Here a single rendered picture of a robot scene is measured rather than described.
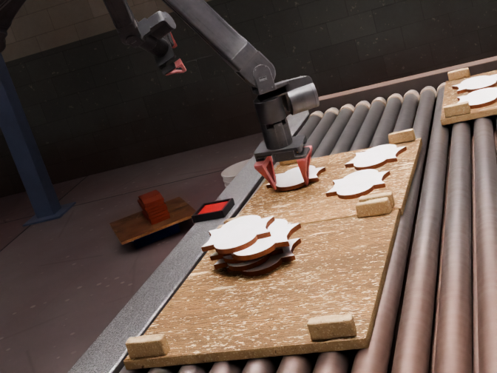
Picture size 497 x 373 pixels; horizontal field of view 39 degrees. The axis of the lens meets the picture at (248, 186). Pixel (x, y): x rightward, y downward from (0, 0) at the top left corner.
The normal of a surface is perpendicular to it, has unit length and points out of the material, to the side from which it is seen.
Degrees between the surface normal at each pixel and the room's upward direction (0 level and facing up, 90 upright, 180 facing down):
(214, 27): 84
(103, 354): 0
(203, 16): 84
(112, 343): 0
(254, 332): 0
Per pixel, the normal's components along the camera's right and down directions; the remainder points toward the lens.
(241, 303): -0.28, -0.92
